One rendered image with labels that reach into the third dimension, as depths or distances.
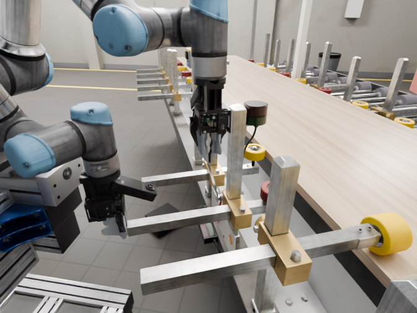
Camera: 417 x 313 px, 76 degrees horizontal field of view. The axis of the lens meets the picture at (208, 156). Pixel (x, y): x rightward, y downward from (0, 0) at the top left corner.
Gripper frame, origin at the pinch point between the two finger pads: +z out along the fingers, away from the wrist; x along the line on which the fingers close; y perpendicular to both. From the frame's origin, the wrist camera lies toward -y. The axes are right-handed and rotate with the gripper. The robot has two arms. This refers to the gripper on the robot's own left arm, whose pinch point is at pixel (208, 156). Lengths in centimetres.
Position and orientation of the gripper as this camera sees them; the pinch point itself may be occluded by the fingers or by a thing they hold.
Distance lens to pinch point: 68.1
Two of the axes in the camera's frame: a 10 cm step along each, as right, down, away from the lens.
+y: 2.2, 4.2, -8.8
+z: 0.1, 9.0, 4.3
